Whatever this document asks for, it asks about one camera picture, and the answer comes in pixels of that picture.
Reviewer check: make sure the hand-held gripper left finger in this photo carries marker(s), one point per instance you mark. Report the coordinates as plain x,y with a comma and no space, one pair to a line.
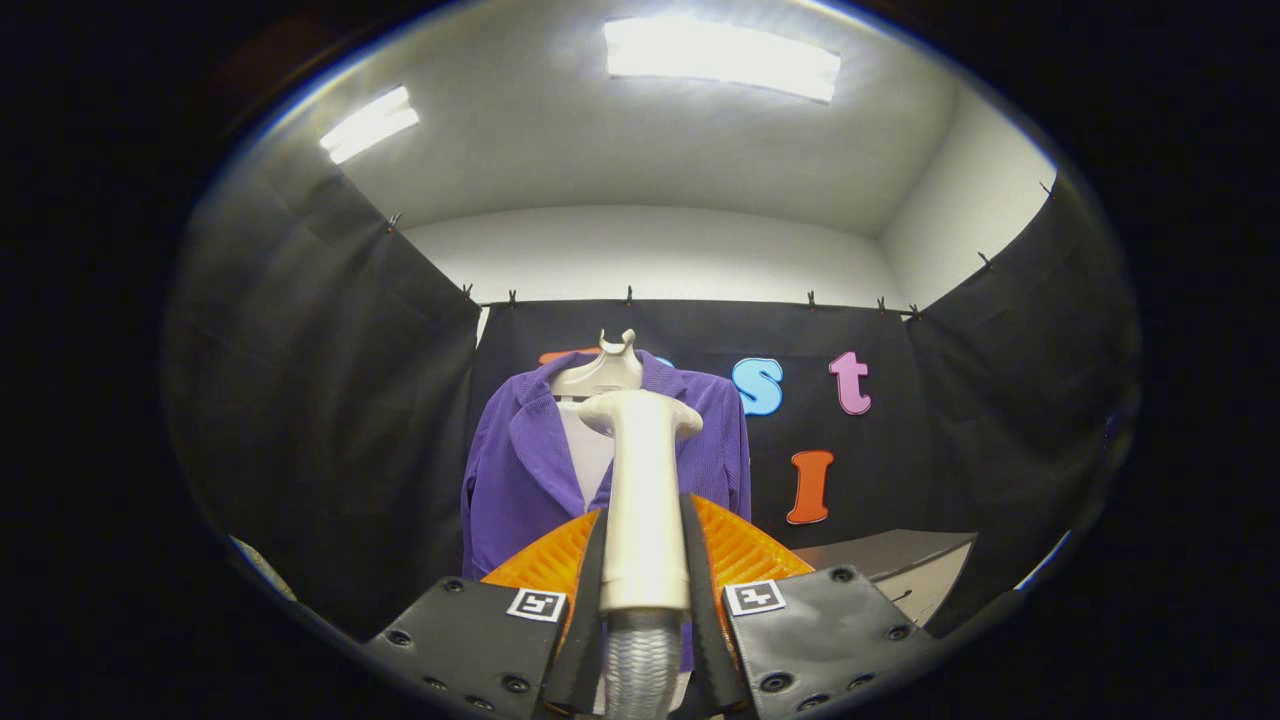
585,650

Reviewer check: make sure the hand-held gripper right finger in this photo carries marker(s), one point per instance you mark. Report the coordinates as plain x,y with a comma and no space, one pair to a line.
708,650

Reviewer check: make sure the white garment steamer head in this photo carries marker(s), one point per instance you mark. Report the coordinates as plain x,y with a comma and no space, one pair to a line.
640,500

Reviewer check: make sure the white clothes hanger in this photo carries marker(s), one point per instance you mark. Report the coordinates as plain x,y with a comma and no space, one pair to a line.
610,372

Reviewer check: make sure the grey drawer cabinet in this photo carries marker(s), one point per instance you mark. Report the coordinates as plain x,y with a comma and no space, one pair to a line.
880,550

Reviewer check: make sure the patterned flat item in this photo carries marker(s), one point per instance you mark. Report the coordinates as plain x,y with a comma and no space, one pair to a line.
262,568

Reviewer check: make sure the row of black clips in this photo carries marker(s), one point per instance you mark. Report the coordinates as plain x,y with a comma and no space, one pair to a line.
629,295

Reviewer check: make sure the narrow ceiling light panel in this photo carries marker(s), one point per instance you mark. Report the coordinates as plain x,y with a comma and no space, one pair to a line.
368,125

